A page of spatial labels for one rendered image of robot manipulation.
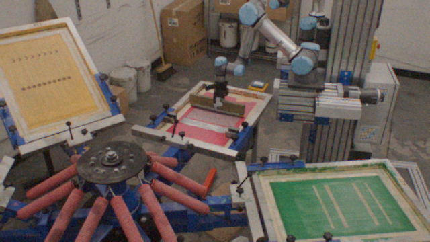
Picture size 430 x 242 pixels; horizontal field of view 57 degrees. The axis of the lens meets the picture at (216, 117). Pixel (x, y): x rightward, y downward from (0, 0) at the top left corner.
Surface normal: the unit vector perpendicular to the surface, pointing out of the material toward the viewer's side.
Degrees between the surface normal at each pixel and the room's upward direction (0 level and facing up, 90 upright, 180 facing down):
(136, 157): 0
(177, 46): 90
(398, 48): 90
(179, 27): 90
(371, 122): 90
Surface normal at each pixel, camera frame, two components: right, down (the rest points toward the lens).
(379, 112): -0.18, 0.51
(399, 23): -0.41, 0.47
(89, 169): 0.00, -0.85
